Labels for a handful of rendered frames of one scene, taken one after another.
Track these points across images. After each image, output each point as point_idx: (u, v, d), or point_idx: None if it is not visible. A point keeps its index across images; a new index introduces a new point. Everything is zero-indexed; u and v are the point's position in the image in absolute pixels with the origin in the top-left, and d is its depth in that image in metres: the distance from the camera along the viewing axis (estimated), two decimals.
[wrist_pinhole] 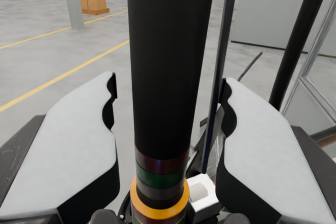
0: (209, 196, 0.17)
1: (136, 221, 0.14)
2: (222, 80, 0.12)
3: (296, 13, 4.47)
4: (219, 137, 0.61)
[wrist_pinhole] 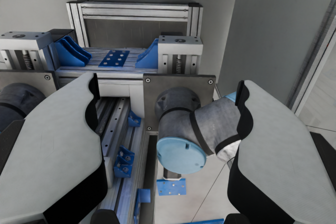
0: None
1: None
2: (240, 83, 0.12)
3: None
4: None
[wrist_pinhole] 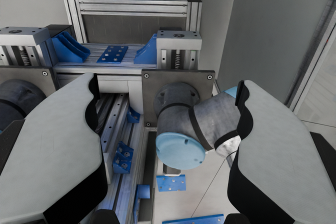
0: None
1: None
2: (240, 83, 0.12)
3: None
4: None
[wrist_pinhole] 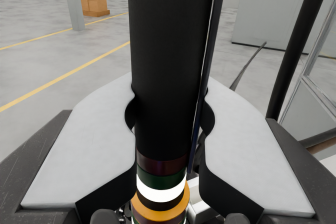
0: None
1: (136, 223, 0.14)
2: None
3: (296, 15, 4.48)
4: None
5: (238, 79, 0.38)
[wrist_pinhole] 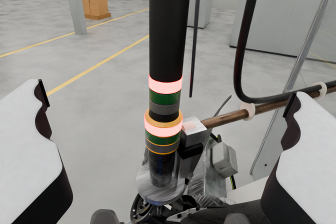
0: (196, 128, 0.25)
1: (148, 135, 0.23)
2: (291, 94, 0.11)
3: (292, 20, 4.63)
4: (207, 149, 0.77)
5: None
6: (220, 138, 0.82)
